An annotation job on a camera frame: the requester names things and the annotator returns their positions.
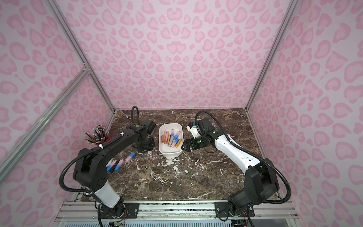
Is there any silver lipstick tube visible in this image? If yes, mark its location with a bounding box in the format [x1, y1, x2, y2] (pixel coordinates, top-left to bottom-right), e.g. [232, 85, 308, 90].
[168, 137, 174, 147]

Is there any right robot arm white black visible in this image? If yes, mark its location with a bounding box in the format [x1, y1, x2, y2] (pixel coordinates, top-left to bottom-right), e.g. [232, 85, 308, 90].
[182, 118, 279, 216]

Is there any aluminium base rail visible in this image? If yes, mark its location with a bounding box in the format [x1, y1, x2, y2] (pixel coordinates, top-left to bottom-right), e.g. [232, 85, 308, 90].
[53, 200, 302, 227]

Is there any gold glitter lipstick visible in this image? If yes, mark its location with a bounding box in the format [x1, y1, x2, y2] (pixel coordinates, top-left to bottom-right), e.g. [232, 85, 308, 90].
[175, 139, 182, 148]

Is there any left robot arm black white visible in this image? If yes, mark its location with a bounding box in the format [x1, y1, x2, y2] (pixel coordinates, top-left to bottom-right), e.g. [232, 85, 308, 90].
[73, 120, 156, 209]

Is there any white storage box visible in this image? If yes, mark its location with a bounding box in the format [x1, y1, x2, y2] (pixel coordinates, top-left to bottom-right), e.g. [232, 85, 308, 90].
[159, 123, 183, 159]

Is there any pink lip gloss tube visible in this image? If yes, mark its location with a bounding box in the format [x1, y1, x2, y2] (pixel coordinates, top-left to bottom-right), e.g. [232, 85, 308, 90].
[164, 131, 169, 144]
[161, 131, 167, 144]

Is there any dark metallic lipstick tube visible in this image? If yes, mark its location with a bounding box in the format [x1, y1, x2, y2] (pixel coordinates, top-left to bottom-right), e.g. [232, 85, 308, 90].
[110, 163, 117, 173]

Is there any bundle of coloured pencils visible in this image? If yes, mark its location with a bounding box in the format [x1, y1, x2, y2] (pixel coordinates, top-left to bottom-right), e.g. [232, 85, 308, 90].
[85, 125, 110, 145]

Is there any pink blue square lipstick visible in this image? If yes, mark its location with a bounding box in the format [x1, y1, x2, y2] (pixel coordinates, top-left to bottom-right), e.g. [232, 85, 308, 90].
[171, 139, 179, 148]

